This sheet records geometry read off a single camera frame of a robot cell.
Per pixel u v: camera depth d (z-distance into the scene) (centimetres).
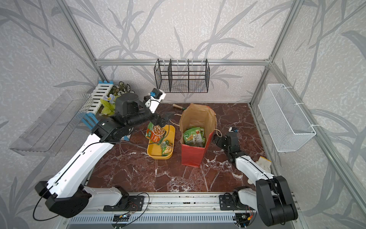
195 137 92
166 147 87
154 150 93
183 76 106
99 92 95
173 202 75
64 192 37
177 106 116
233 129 79
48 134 66
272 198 41
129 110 45
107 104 85
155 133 96
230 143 68
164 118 56
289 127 61
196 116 93
